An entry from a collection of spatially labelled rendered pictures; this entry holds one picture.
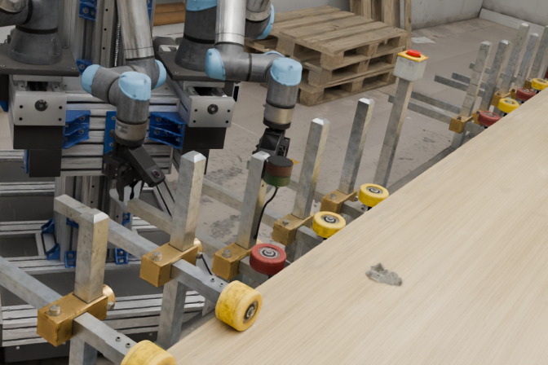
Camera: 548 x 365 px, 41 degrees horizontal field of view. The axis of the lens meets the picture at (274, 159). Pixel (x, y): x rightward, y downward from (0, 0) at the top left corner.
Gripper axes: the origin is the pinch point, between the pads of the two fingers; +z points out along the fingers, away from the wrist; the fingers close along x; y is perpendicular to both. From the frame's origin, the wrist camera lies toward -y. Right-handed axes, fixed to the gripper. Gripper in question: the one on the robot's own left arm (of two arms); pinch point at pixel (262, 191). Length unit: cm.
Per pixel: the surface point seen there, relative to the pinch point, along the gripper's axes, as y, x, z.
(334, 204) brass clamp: 14.7, -18.2, 5.3
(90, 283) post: -72, 13, -11
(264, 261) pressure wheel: -33.9, -9.4, -1.0
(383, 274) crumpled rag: -26.6, -35.0, -1.6
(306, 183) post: -1.6, -11.0, -6.3
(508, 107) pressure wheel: 130, -70, 0
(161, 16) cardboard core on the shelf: 255, 129, 31
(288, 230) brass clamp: -8.9, -9.9, 4.0
